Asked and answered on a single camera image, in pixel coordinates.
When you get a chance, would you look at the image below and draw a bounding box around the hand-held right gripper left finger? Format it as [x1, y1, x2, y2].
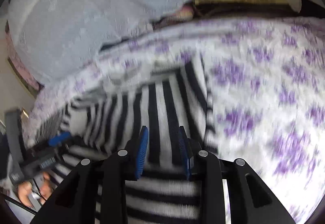
[30, 125, 150, 224]

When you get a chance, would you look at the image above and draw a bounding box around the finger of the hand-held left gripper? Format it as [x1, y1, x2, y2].
[48, 132, 73, 147]

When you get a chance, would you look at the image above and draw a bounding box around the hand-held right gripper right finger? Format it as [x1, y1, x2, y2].
[178, 125, 296, 224]

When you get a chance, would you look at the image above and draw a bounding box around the black white striped top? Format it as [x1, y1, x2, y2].
[33, 61, 232, 224]

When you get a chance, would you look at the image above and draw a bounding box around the person's left hand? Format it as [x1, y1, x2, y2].
[17, 172, 55, 209]

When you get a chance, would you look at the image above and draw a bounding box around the pink fuzzy cloth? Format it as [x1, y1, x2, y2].
[4, 22, 44, 90]

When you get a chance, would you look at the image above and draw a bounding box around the purple floral white blanket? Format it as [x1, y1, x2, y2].
[23, 16, 325, 224]

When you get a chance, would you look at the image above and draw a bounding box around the light blue textured blanket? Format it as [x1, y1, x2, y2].
[6, 0, 302, 85]

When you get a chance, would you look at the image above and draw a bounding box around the pink striped cloth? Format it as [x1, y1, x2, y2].
[152, 6, 195, 30]

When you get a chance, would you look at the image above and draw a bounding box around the black cable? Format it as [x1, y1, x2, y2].
[4, 194, 38, 215]

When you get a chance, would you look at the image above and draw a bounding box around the wooden bed frame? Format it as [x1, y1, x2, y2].
[193, 0, 292, 8]

